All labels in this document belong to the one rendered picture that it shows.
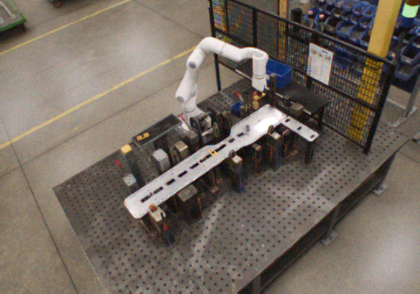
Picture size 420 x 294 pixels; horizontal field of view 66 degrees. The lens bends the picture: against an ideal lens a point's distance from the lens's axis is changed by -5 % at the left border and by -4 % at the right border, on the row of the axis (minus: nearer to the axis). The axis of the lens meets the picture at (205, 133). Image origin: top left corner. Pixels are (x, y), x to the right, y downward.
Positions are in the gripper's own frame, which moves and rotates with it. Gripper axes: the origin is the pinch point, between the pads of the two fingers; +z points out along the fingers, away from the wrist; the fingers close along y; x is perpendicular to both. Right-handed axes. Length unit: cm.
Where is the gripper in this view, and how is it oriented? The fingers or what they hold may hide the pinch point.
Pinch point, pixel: (259, 93)
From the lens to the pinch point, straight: 245.2
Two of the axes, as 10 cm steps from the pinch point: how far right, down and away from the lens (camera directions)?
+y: 6.2, 5.0, -6.0
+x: 7.8, -5.0, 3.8
